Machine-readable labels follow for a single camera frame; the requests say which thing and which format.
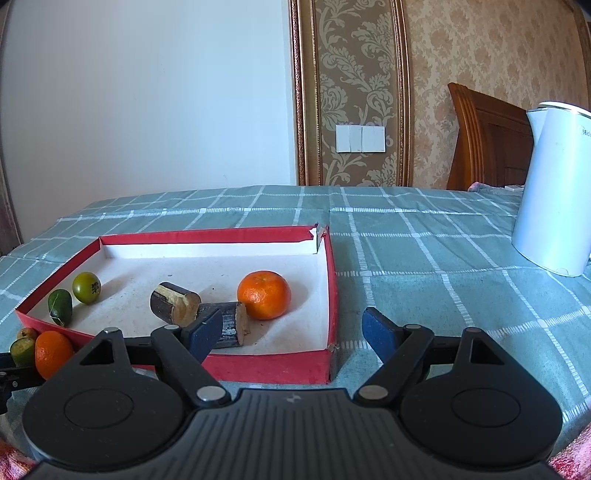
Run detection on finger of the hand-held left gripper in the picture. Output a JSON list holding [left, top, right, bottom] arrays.
[[0, 353, 47, 393]]

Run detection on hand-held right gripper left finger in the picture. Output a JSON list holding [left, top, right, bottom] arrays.
[[44, 307, 232, 408]]

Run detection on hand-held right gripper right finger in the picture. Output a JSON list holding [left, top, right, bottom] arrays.
[[353, 307, 541, 407]]

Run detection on cut green cucumber piece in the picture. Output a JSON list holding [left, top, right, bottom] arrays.
[[10, 337, 38, 367]]

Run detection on large orange tangerine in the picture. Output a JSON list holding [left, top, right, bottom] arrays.
[[34, 330, 75, 380]]

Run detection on small orange tangerine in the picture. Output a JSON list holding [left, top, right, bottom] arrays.
[[237, 270, 292, 320]]

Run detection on pointed green cucumber end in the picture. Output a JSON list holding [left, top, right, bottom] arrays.
[[47, 289, 74, 328]]

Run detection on red cardboard box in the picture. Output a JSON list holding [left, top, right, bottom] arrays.
[[15, 224, 340, 385]]

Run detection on green tangerine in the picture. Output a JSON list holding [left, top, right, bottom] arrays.
[[72, 272, 102, 304]]

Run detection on teal checked cloth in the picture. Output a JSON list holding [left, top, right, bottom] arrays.
[[0, 185, 591, 462]]

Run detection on pink cloth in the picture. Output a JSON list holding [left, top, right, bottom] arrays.
[[466, 181, 522, 192]]

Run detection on wooden headboard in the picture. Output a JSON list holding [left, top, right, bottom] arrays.
[[447, 82, 536, 191]]

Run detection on white electric kettle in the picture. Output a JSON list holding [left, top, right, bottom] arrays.
[[511, 102, 591, 278]]

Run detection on white wall switch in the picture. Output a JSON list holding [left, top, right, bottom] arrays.
[[335, 124, 386, 153]]

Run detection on gold wall moulding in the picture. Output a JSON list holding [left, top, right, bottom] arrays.
[[288, 0, 413, 186]]

